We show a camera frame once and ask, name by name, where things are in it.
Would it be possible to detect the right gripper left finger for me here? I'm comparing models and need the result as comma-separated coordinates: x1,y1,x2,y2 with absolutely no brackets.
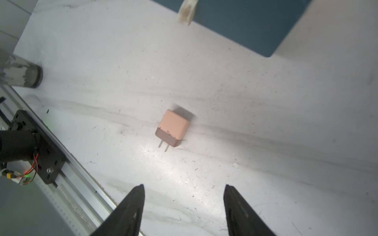
91,184,145,236

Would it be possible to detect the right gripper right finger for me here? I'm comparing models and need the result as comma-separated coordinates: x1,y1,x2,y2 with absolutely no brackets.
223,184,275,236

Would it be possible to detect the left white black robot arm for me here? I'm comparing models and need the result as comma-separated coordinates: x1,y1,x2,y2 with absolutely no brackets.
1,130,40,163

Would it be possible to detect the aluminium mounting rail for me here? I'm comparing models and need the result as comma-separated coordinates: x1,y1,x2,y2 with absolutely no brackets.
1,85,118,236

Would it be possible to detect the teal drawer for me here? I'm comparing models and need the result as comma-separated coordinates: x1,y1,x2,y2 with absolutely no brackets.
150,0,314,58

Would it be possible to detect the pink plug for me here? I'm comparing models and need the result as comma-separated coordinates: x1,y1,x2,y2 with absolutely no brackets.
155,110,190,151

